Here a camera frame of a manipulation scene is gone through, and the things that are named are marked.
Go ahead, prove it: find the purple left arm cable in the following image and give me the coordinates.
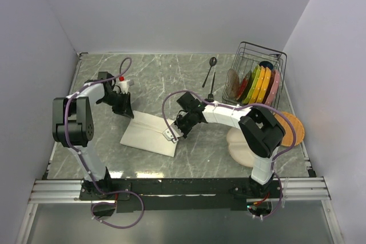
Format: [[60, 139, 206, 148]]
[[64, 57, 145, 229]]

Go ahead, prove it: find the black fork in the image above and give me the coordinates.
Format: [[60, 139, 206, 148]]
[[206, 73, 216, 102]]

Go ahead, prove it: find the beige round plate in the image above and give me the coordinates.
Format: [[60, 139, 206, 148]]
[[226, 127, 255, 168]]

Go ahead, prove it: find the black spoon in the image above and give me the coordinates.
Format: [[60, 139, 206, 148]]
[[202, 57, 217, 88]]

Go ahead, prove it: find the aluminium frame rail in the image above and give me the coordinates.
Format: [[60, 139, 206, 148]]
[[28, 178, 331, 204]]

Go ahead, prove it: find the orange woven round placemat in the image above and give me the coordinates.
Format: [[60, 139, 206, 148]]
[[276, 111, 305, 146]]

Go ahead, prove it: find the pink plate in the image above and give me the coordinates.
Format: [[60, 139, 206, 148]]
[[262, 69, 280, 106]]

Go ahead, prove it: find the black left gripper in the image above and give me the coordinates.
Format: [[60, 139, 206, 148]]
[[99, 91, 134, 118]]

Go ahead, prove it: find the dark blue bowl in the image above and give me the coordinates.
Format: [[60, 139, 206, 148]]
[[259, 61, 274, 70]]

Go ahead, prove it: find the red plate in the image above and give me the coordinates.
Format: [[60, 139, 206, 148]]
[[236, 70, 252, 102]]

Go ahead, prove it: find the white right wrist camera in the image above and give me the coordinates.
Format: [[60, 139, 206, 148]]
[[162, 123, 183, 143]]

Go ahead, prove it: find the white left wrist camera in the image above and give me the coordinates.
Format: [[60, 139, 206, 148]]
[[115, 76, 134, 94]]

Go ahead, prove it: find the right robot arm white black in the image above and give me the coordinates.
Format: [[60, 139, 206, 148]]
[[170, 92, 285, 198]]

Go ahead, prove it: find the orange plate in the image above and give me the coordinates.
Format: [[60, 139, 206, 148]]
[[261, 68, 272, 101]]

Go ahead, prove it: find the white cloth napkin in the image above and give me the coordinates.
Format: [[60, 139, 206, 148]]
[[120, 111, 177, 157]]

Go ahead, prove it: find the yellow plate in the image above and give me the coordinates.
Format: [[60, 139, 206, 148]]
[[249, 66, 266, 103]]

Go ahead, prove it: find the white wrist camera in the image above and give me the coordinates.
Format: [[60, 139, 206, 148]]
[[115, 76, 134, 94], [162, 123, 183, 143]]

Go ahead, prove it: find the green plate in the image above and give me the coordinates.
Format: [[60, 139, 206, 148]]
[[242, 65, 261, 105]]

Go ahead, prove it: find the black wire dish rack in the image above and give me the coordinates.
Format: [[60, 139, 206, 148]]
[[222, 42, 288, 107]]

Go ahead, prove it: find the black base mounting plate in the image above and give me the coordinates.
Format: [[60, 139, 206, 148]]
[[79, 178, 281, 213]]

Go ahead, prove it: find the brown round plate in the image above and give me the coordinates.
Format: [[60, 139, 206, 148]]
[[226, 69, 240, 98]]

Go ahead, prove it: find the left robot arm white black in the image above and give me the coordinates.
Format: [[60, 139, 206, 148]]
[[52, 71, 134, 199]]

